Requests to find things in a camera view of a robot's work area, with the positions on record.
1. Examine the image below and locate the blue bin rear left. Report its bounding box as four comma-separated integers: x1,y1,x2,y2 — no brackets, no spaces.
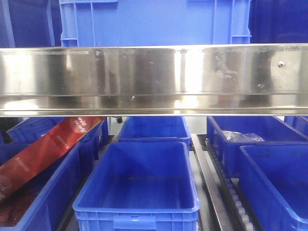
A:
7,117,109,168

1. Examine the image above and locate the blue bin front centre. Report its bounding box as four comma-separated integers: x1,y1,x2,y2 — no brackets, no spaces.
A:
73,142,200,231

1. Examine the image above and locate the blue bin rear right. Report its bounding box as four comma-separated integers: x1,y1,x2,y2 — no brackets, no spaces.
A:
206,116,308,178

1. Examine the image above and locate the stainless steel shelf beam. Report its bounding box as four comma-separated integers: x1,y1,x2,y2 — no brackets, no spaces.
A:
0,43,308,117

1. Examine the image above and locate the large blue crate upper shelf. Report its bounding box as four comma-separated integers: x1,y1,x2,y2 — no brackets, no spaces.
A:
59,0,251,47

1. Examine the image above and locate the dark blue crate upper right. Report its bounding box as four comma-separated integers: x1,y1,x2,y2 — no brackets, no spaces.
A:
248,0,308,43

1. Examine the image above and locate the clear plastic bag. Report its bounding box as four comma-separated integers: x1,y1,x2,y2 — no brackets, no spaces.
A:
222,130,265,142

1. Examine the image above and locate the blue bin rear centre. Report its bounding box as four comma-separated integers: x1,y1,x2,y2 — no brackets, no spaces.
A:
117,116,191,150

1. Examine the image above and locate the blue bin front left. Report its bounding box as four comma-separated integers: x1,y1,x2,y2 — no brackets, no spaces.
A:
0,144,87,231

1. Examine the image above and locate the blue bin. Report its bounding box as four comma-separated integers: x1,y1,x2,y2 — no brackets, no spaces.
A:
0,144,87,231
73,142,200,231
117,116,191,150
206,116,308,178
239,144,308,231
7,117,109,168

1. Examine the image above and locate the blue bin front right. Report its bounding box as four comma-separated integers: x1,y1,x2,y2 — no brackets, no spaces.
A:
239,144,308,231

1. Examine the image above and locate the red printed package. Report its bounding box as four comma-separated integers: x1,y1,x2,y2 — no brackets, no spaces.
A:
0,116,106,203

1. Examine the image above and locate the dark blue crate upper left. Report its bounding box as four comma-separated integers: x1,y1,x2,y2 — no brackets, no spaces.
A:
0,0,62,48

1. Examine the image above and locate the steel roller track rail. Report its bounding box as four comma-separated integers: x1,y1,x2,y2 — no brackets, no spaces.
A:
190,134,262,231

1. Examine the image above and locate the dark blue crate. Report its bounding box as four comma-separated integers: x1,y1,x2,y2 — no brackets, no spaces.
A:
0,0,62,48
248,0,308,43

